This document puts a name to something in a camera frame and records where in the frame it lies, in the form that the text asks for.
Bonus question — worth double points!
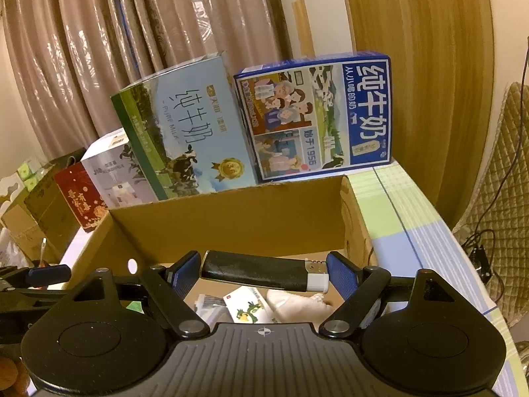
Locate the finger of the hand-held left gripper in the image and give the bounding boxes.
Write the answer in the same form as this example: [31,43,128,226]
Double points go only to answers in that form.
[0,289,73,307]
[0,265,72,289]

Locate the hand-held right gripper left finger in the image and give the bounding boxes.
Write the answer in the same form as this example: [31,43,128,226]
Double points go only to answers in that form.
[68,250,209,337]

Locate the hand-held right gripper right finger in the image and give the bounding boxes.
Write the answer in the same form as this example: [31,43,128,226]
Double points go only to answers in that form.
[319,251,455,337]

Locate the clear printed sachet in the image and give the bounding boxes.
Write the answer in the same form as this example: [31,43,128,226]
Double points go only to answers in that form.
[193,293,228,322]

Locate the white cloth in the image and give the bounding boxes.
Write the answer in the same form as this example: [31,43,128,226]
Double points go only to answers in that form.
[264,289,335,326]

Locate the black lighter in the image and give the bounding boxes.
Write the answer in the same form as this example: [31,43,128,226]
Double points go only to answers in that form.
[200,250,330,292]

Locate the brown cardboard box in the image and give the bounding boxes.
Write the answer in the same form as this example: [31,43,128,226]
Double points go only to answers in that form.
[60,175,379,325]

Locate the white ointment box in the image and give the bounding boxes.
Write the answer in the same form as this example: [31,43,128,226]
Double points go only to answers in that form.
[223,288,278,324]

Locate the person's left hand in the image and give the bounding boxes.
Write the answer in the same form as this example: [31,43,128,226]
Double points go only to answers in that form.
[0,358,29,397]

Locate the brown storage carton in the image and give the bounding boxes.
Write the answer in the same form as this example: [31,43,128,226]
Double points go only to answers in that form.
[0,169,80,262]

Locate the red gift box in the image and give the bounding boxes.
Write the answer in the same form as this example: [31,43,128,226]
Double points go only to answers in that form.
[54,163,110,232]

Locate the plaid tablecloth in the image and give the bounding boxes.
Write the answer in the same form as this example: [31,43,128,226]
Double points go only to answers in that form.
[349,161,521,397]

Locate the green tissue packs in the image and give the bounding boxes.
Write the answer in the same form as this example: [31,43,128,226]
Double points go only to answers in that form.
[17,159,47,187]

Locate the white appliance box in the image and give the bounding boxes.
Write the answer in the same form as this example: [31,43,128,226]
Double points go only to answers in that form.
[80,128,160,209]

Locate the green milk carton box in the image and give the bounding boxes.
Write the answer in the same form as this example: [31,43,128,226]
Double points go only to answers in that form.
[111,52,259,201]

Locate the blue milk carton box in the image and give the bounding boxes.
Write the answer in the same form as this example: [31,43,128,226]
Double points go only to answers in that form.
[233,51,393,185]

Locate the chair with quilted cover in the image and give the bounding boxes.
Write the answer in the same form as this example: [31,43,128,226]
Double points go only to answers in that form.
[452,83,529,327]

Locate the wooden door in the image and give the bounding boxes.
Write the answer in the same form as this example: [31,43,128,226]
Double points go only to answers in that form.
[339,0,497,216]

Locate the wooden stick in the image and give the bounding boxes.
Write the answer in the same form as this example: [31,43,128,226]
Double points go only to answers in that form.
[291,0,315,56]

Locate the beige curtain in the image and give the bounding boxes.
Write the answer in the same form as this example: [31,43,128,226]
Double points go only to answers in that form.
[0,0,290,166]

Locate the black cable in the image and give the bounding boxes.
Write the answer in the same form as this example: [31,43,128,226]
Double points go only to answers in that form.
[467,35,529,298]

